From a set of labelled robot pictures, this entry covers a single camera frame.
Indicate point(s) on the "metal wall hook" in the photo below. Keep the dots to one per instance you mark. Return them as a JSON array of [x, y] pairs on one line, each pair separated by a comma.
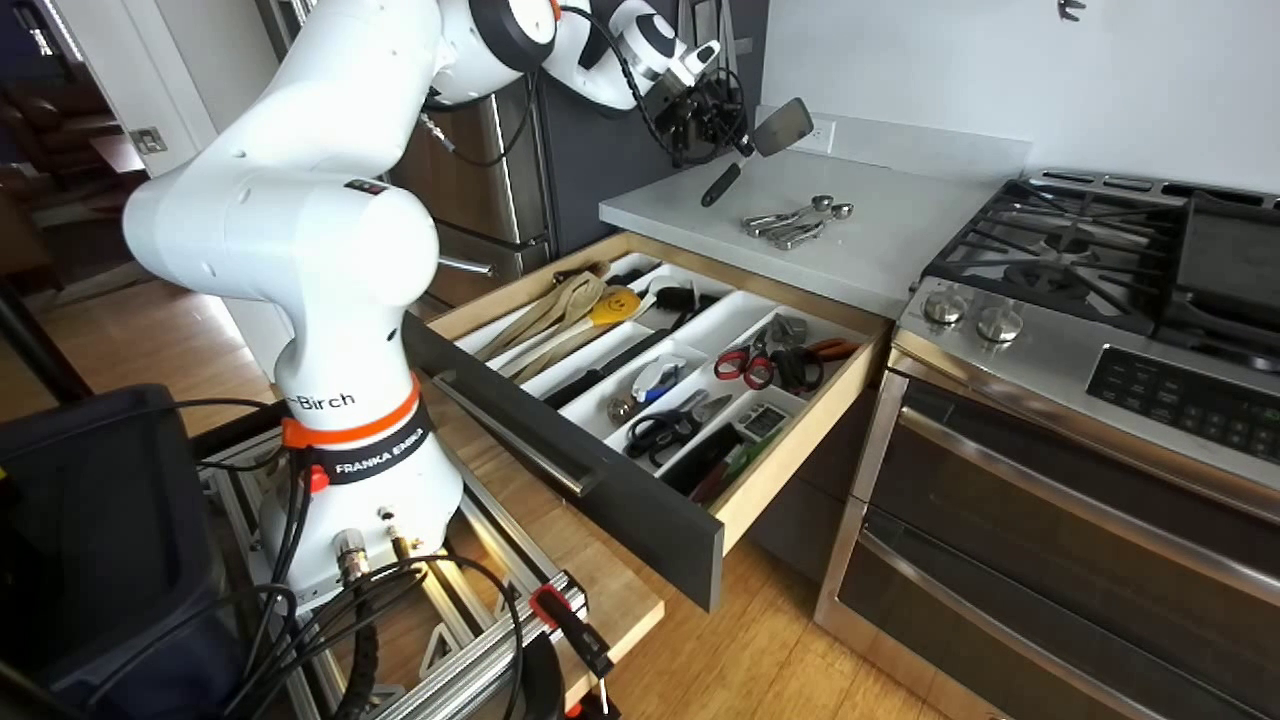
[[1071, 10]]

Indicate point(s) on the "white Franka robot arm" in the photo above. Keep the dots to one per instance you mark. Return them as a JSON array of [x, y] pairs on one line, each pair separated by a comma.
[[295, 254]]

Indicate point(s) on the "stainless steel refrigerator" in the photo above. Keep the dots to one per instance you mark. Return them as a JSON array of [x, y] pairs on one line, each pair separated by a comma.
[[585, 162]]

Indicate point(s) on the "metal measuring spoons set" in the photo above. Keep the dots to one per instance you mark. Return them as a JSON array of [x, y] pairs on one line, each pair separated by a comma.
[[791, 225]]

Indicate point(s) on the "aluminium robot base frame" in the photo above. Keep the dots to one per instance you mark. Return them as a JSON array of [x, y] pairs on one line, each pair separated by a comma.
[[454, 653]]

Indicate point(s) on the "black green gadget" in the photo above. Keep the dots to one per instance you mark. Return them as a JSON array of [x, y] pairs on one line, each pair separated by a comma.
[[725, 452]]

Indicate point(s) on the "wooden drawer dark front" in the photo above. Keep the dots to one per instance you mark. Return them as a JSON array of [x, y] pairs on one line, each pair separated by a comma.
[[603, 484]]

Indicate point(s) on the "wooden mounting board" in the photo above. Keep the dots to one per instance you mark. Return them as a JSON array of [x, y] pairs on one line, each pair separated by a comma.
[[585, 563]]

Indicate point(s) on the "black stove griddle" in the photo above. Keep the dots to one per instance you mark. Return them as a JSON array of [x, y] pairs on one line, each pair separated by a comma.
[[1225, 264]]

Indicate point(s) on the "pale wooden spoon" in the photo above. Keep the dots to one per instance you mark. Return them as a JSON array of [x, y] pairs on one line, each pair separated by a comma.
[[554, 315]]

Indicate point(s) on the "silver stove knob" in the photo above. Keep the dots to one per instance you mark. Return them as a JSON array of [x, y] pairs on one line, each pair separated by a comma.
[[946, 307], [1003, 320]]

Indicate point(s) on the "white drawer organizer tray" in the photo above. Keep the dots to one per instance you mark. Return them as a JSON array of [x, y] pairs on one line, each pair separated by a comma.
[[725, 324]]

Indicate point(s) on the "grey metal tool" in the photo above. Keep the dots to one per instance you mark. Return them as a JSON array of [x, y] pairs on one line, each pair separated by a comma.
[[785, 331]]

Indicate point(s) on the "black table leg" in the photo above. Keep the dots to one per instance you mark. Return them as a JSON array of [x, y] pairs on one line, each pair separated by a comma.
[[41, 344]]

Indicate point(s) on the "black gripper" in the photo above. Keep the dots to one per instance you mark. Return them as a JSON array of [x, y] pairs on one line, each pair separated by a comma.
[[701, 116]]

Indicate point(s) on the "black cast iron grate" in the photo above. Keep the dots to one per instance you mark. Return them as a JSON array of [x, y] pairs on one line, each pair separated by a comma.
[[1054, 254]]

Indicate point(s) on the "stainless steel gas range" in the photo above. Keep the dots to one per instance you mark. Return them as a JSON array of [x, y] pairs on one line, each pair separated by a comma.
[[1067, 481]]

